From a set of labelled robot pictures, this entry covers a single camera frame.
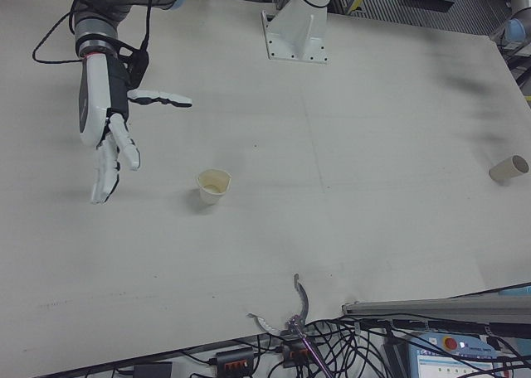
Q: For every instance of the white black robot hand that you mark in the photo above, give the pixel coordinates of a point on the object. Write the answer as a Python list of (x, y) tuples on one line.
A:
[(504, 175), (93, 100)]

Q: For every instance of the grey ribbed metal panel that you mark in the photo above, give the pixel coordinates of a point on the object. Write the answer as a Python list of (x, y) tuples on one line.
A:
[(398, 1)]

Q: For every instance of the aluminium profile rail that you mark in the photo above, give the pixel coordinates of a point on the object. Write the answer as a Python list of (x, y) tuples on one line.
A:
[(435, 305)]

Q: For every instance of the black orange connector block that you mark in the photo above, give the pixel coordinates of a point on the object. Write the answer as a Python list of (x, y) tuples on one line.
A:
[(234, 359), (295, 353)]

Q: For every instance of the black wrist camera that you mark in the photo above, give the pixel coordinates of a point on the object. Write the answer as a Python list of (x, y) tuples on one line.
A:
[(139, 65)]

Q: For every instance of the purple metal rod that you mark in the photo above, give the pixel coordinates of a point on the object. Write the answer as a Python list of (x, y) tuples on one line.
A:
[(311, 351)]

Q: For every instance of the light blue teach pendant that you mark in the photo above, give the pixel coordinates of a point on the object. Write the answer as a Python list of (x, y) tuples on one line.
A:
[(452, 357)]

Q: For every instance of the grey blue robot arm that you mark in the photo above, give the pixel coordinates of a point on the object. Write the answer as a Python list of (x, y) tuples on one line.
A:
[(516, 25), (103, 5)]

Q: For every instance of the white paper cup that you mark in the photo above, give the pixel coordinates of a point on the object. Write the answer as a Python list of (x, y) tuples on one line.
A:
[(212, 187)]

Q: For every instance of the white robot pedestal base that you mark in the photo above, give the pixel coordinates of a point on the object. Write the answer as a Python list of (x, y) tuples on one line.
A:
[(296, 30)]

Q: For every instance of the small black box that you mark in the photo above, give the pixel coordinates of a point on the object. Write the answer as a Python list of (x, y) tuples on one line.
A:
[(151, 370)]

